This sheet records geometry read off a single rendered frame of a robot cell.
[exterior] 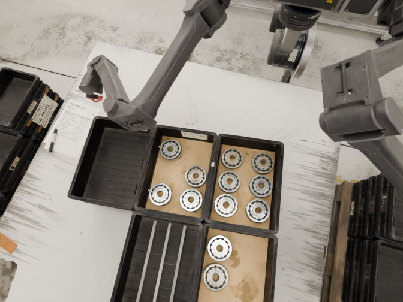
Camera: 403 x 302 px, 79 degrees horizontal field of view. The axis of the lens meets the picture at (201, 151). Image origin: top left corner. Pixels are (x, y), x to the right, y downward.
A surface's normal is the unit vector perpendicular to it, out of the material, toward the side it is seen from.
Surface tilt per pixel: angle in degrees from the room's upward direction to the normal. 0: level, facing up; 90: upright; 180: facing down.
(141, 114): 58
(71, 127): 0
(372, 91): 38
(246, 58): 0
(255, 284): 0
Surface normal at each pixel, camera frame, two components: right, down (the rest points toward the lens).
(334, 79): -0.83, -0.01
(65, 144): -0.04, -0.33
